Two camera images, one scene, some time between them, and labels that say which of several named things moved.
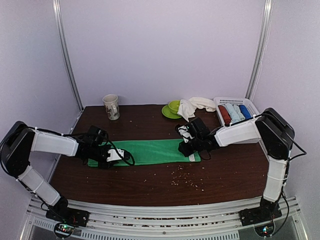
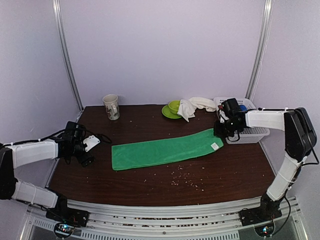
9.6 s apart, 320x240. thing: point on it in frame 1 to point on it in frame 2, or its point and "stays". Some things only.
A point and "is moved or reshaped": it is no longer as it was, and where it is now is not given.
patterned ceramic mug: (112, 106) stays
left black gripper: (107, 165) to (82, 159)
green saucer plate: (166, 111) stays
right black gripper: (184, 150) to (217, 133)
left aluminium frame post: (57, 14) stays
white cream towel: (187, 107) stays
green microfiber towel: (147, 151) is moved or reshaped
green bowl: (174, 105) stays
